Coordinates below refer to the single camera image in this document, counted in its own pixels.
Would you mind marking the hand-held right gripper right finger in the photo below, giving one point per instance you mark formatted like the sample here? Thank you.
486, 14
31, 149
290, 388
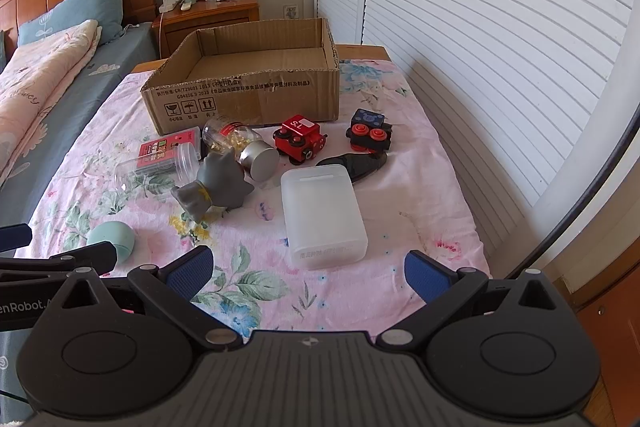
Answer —
425, 277

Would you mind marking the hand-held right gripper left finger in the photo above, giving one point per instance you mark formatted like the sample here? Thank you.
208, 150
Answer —
190, 274

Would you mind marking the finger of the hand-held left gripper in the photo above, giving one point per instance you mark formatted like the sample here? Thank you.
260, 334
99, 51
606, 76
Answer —
85, 254
15, 237

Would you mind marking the mint green egg-shaped device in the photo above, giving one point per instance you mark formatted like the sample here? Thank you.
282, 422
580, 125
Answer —
112, 237

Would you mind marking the grey shark plush toy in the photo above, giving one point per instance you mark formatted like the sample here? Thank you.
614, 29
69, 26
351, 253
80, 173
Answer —
217, 187

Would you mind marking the clear plastic jar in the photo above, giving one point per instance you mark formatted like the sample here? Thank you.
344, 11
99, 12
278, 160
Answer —
155, 169

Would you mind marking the translucent white plastic box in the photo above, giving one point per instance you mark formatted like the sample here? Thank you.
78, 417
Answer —
320, 217

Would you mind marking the black toy train blue top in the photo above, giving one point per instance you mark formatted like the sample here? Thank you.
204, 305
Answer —
370, 132

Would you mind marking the brown cardboard box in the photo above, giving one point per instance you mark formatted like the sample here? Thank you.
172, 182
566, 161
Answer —
250, 72

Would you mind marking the pink floral sheet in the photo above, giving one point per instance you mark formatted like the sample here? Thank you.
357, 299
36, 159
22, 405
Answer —
425, 207

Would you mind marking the black oval case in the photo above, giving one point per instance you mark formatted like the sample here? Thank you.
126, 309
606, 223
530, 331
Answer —
362, 164

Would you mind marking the red card box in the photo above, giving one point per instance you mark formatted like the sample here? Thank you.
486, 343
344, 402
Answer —
167, 147

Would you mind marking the glass jar of gold capsules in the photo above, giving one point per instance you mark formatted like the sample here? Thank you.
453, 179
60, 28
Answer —
240, 142

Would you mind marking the pink quilt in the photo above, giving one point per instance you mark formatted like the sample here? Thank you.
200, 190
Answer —
35, 82

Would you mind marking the red toy train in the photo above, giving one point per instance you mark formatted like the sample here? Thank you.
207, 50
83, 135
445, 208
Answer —
300, 138

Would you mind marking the blue pillow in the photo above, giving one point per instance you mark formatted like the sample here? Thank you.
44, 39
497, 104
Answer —
70, 14

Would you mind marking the wooden nightstand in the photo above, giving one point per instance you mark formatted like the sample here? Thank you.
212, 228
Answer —
210, 19

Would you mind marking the wide white louvered door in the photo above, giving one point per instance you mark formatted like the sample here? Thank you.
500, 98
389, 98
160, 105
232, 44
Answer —
500, 32

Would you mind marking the white power strip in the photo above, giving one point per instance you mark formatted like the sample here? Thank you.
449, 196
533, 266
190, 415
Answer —
170, 2

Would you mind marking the wall outlet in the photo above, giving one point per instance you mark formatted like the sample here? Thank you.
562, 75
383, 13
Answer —
290, 11

